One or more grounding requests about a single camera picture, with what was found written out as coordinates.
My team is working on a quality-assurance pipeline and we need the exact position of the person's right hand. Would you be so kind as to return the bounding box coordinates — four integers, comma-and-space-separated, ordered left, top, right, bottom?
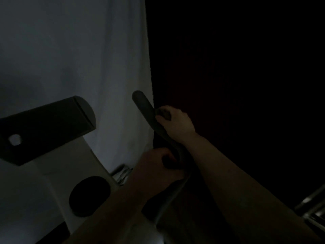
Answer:
155, 105, 198, 145

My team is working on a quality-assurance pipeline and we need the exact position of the person's left hand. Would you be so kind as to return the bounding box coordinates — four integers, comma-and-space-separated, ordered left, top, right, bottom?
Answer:
127, 147, 186, 201

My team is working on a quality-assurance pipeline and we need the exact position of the grey cleaning cloth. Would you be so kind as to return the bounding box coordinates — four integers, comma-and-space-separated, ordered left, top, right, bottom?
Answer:
155, 108, 173, 122

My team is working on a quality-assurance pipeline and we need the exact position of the white exercise bike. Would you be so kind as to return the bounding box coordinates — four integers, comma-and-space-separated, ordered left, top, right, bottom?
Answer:
0, 90, 193, 244

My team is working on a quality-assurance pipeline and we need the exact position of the person's right forearm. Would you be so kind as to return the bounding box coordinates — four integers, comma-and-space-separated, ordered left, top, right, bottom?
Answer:
181, 133, 323, 244

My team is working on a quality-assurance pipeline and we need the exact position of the person's left forearm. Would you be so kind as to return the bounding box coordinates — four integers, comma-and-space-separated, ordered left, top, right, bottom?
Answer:
63, 185, 153, 244

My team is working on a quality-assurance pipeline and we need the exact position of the grey white tablet holder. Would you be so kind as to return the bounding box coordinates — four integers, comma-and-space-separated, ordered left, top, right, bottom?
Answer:
0, 96, 96, 166

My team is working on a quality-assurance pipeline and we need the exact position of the white hanging sheet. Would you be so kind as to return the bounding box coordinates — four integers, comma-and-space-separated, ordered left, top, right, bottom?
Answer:
0, 0, 155, 244

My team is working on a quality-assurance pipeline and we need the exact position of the metal drying rack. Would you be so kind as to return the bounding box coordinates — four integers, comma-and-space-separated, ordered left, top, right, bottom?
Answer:
294, 184, 325, 231

